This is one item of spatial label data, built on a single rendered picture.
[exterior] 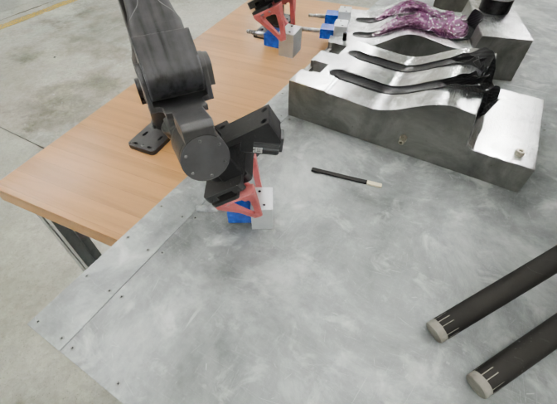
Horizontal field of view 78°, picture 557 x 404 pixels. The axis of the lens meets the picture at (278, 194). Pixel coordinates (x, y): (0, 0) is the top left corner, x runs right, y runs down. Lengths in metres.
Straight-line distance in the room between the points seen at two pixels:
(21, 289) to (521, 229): 1.68
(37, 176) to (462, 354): 0.80
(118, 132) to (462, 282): 0.75
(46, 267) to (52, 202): 1.03
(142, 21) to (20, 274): 1.49
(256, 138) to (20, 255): 1.54
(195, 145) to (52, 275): 1.40
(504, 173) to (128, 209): 0.70
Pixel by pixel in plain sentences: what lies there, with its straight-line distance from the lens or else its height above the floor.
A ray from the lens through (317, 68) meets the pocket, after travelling 0.88.
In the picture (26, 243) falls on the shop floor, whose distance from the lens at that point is 1.91.
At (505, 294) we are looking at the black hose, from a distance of 0.56.
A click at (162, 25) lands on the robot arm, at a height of 1.12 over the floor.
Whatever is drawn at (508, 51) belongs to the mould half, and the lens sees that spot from 1.11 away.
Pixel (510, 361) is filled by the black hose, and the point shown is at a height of 0.84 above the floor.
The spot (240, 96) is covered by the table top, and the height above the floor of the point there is 0.80.
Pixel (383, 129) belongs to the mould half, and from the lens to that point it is 0.76.
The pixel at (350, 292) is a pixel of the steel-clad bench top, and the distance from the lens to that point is 0.55.
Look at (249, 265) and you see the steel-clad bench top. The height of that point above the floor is 0.80.
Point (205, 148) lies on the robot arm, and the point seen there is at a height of 1.03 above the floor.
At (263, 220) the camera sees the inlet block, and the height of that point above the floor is 0.83.
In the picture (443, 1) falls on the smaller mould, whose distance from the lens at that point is 1.54.
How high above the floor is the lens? 1.28
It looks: 48 degrees down
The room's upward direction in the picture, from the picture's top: straight up
